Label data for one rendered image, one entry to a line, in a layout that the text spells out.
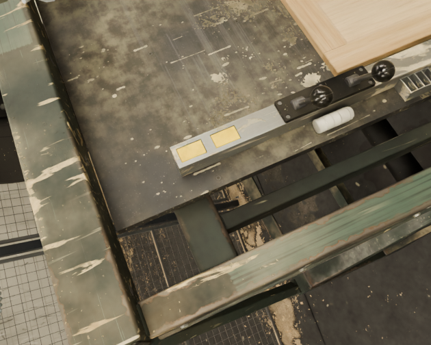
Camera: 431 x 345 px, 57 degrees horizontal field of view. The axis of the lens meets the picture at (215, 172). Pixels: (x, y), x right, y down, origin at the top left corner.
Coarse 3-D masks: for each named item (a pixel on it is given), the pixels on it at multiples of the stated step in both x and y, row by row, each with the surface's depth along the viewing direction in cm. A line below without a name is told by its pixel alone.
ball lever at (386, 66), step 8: (376, 64) 67; (384, 64) 66; (392, 64) 66; (376, 72) 67; (384, 72) 66; (392, 72) 66; (344, 80) 78; (352, 80) 77; (360, 80) 74; (376, 80) 68; (384, 80) 67
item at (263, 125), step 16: (416, 48) 82; (400, 64) 80; (416, 64) 80; (352, 96) 78; (368, 96) 81; (256, 112) 77; (272, 112) 77; (320, 112) 78; (224, 128) 76; (240, 128) 76; (256, 128) 76; (272, 128) 75; (288, 128) 78; (176, 144) 75; (208, 144) 75; (240, 144) 75; (256, 144) 78; (176, 160) 74; (192, 160) 73; (208, 160) 75
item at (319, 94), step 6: (312, 90) 66; (318, 90) 64; (324, 90) 64; (330, 90) 65; (312, 96) 65; (318, 96) 64; (324, 96) 64; (330, 96) 64; (294, 102) 75; (300, 102) 74; (306, 102) 71; (312, 102) 66; (318, 102) 65; (324, 102) 64; (330, 102) 65; (294, 108) 76
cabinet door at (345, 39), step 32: (288, 0) 91; (320, 0) 91; (352, 0) 91; (384, 0) 90; (416, 0) 90; (320, 32) 87; (352, 32) 87; (384, 32) 86; (416, 32) 86; (352, 64) 83
